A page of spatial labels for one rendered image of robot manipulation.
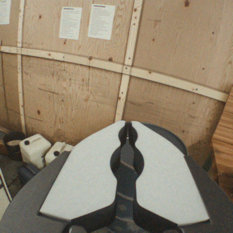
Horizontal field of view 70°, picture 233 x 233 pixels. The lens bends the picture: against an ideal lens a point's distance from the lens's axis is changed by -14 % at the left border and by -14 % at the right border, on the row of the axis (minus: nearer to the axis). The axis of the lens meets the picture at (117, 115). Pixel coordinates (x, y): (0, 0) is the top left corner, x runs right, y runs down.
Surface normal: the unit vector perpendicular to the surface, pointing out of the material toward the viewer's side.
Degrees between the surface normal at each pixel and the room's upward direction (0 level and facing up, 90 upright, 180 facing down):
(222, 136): 90
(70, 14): 90
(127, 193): 90
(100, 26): 90
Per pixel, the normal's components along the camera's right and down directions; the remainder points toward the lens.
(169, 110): -0.30, 0.42
